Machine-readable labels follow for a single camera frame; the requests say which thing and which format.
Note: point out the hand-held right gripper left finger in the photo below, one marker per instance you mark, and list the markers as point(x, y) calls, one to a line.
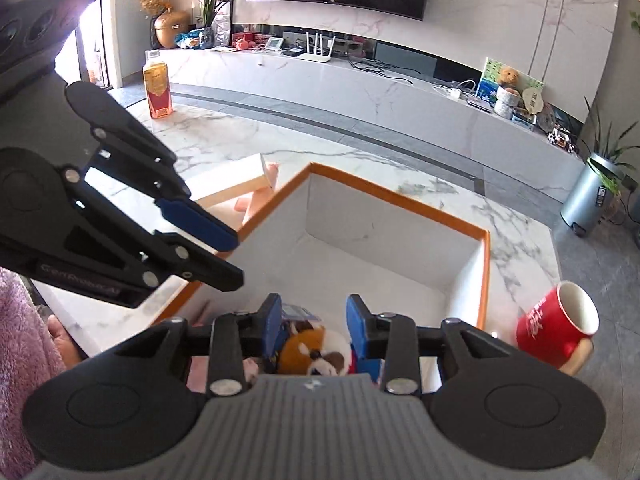
point(273, 330)

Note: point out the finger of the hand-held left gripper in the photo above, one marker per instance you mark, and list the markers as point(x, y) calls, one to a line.
point(200, 265)
point(200, 222)

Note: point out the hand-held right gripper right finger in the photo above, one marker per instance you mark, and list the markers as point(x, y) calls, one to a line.
point(356, 330)

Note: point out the blue price tag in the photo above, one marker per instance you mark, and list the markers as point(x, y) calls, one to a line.
point(300, 314)

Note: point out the brown white plush dog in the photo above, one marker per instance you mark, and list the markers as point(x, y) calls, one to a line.
point(310, 350)

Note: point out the pink cloth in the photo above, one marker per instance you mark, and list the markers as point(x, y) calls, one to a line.
point(197, 375)

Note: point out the orange cardboard box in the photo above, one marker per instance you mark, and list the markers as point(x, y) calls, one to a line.
point(400, 250)

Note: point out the person's left forearm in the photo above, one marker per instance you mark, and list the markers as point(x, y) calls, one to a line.
point(25, 370)

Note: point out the person's left hand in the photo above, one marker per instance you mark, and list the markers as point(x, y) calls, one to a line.
point(62, 342)

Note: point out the long white box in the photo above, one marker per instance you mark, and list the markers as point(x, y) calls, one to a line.
point(235, 180)

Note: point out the orange juice bottle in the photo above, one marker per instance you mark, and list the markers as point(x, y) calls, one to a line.
point(158, 90)

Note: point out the pink pig figure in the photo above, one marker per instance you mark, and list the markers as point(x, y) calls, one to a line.
point(243, 43)

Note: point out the small white clock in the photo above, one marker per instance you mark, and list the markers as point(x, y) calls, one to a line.
point(274, 43)

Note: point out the bronze vase dried flowers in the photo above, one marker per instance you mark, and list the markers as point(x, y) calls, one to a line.
point(170, 30)

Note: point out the marble television cabinet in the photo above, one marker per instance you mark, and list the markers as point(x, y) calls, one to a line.
point(350, 90)

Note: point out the white wifi router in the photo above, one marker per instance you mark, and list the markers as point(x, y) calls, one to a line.
point(316, 55)

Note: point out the tall leafy potted plant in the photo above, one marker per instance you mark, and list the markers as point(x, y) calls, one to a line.
point(215, 10)

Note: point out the white power strip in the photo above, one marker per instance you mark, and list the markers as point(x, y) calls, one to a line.
point(451, 92)

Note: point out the silver trash can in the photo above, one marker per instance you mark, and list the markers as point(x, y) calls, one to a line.
point(590, 200)

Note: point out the white patterned pot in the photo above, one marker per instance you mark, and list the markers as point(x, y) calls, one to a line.
point(506, 105)

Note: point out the black white cow figure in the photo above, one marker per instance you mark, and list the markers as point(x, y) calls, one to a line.
point(561, 139)

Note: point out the green framed picture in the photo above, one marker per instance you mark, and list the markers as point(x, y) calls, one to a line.
point(487, 80)

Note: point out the round hand fan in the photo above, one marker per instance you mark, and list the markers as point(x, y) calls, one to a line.
point(533, 99)

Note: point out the small teddy bear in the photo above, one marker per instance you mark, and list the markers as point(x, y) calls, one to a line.
point(508, 76)

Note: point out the floor plant in pot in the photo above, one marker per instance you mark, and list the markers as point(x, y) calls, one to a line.
point(607, 145)

